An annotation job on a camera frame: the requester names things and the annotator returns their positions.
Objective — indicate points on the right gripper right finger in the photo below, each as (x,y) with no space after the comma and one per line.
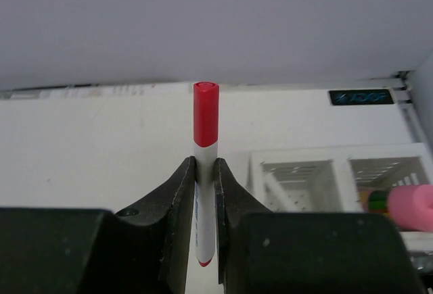
(260,251)

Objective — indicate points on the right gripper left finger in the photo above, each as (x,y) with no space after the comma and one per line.
(143,248)

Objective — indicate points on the red capped marker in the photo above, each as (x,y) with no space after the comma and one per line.
(205,137)

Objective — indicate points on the white mesh organizer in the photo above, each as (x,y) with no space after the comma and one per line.
(334,179)

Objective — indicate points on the right blue table label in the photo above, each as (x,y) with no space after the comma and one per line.
(360,97)

